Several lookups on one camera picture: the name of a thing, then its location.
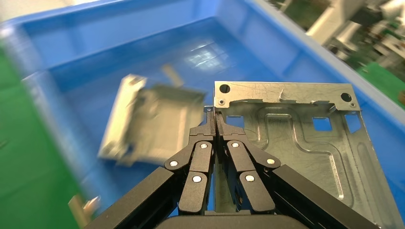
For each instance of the green table mat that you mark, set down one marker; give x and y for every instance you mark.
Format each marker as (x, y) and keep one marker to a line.
(31, 189)

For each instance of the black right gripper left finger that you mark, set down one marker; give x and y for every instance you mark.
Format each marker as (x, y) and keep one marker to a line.
(196, 161)

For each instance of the galvanized sheet metal bracket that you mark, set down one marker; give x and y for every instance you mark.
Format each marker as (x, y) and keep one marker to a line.
(152, 126)
(300, 94)

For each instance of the blue plastic bin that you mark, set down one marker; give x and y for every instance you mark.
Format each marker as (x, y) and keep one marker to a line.
(253, 47)

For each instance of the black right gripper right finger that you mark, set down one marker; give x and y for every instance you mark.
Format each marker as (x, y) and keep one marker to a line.
(243, 164)

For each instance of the grey tape strip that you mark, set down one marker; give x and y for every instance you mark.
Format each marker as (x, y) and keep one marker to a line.
(172, 74)

